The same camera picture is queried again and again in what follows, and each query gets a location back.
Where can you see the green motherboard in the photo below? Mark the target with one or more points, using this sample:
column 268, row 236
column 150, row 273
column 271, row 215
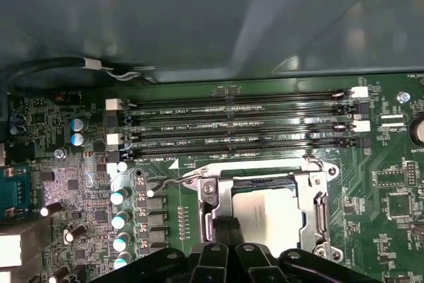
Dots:
column 364, row 170

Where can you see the black RAM slot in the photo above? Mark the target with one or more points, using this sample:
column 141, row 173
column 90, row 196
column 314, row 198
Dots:
column 281, row 146
column 281, row 113
column 281, row 130
column 281, row 97

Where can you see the coin cell battery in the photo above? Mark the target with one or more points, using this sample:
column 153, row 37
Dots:
column 419, row 134

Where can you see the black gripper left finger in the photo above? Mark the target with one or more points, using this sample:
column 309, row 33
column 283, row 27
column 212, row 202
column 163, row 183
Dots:
column 205, row 263

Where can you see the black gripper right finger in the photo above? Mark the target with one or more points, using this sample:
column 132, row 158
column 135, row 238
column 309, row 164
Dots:
column 255, row 263

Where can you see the black PC case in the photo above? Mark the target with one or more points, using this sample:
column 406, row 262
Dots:
column 132, row 14

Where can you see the CPU socket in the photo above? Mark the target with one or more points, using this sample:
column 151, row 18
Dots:
column 208, row 195

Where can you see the metal socket cover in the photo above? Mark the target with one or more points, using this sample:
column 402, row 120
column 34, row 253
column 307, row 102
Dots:
column 308, row 200

